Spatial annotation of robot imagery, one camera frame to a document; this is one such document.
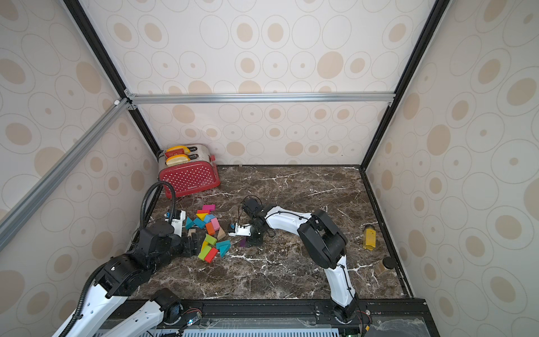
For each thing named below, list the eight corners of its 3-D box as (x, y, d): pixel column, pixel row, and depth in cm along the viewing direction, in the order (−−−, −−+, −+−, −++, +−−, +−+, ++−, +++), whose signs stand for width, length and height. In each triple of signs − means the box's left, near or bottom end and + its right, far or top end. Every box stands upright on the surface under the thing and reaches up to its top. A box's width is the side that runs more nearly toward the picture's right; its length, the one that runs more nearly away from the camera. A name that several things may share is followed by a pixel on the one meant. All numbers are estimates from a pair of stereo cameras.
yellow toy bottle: (361, 248, 91) (364, 244, 88) (363, 227, 98) (366, 222, 94) (372, 251, 90) (375, 247, 87) (373, 230, 97) (376, 225, 93)
